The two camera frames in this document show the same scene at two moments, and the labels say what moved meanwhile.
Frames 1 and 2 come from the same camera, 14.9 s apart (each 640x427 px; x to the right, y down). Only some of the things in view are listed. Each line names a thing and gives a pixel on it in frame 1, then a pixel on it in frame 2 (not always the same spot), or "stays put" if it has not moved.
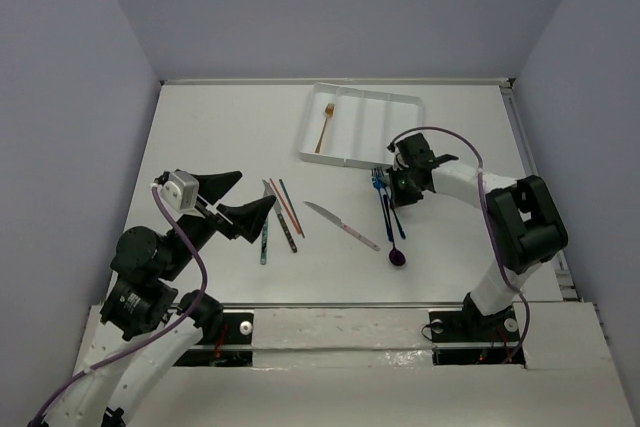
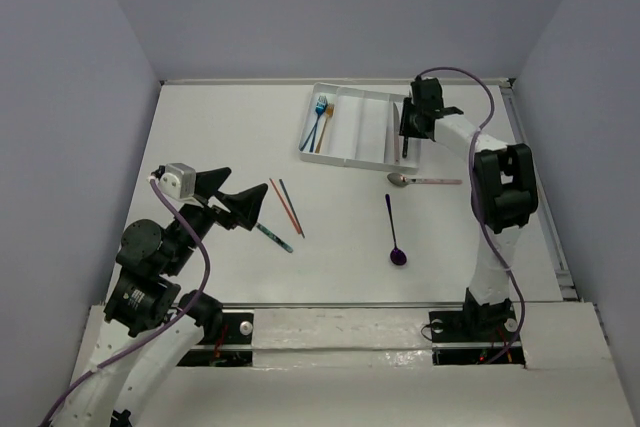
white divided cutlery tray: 355,127 stays put
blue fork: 379,180 → 320,107
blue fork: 386,187 → 320,108
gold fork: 329,110 stays put
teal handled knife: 266,226 → 287,247
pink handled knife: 356,234 → 396,134
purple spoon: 396,257 stays put
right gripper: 399,198 → 405,127
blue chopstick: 289,201 stays put
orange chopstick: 283,203 stays put
